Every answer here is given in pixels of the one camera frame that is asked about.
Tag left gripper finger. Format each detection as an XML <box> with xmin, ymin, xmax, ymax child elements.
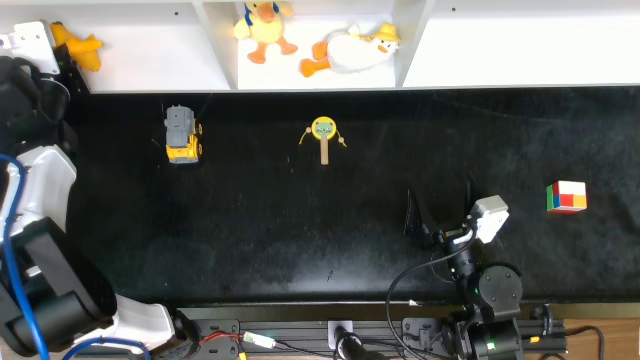
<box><xmin>52</xmin><ymin>44</ymin><xmax>93</xmax><ymax>97</ymax></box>

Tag yellow wooden rattle drum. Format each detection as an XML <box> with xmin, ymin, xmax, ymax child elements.
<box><xmin>298</xmin><ymin>115</ymin><xmax>348</xmax><ymax>167</ymax></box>

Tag grey and yellow toy truck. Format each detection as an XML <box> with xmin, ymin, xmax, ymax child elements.
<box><xmin>163</xmin><ymin>104</ymin><xmax>205</xmax><ymax>166</ymax></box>

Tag white shelf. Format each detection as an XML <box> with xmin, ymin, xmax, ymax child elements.
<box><xmin>0</xmin><ymin>0</ymin><xmax>640</xmax><ymax>95</ymax></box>

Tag blue cable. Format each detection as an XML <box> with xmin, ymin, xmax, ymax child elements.
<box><xmin>0</xmin><ymin>153</ymin><xmax>151</xmax><ymax>360</ymax></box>

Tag many-coloured puzzle cube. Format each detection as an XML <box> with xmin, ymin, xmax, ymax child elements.
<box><xmin>545</xmin><ymin>180</ymin><xmax>589</xmax><ymax>215</ymax></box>

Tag black cable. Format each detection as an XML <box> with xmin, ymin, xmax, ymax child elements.
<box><xmin>385</xmin><ymin>228</ymin><xmax>476</xmax><ymax>360</ymax></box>

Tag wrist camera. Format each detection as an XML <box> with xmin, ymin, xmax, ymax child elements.
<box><xmin>0</xmin><ymin>19</ymin><xmax>62</xmax><ymax>77</ymax></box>
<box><xmin>468</xmin><ymin>194</ymin><xmax>511</xmax><ymax>245</ymax></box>

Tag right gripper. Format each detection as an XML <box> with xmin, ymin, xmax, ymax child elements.
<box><xmin>403</xmin><ymin>174</ymin><xmax>477</xmax><ymax>249</ymax></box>

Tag white plush duck yellow hat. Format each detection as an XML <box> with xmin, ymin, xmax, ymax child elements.
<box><xmin>299</xmin><ymin>21</ymin><xmax>402</xmax><ymax>79</ymax></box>

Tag yellow rubber duck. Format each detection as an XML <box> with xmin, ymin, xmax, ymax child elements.
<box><xmin>49</xmin><ymin>21</ymin><xmax>104</xmax><ymax>73</ymax></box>

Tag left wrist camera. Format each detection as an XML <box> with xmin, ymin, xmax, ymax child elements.
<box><xmin>0</xmin><ymin>19</ymin><xmax>62</xmax><ymax>77</ymax></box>

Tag mounting rail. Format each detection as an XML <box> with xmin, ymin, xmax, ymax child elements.
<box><xmin>172</xmin><ymin>318</ymin><xmax>606</xmax><ymax>360</ymax></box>

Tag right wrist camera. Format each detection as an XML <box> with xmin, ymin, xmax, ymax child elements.
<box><xmin>468</xmin><ymin>194</ymin><xmax>511</xmax><ymax>245</ymax></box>

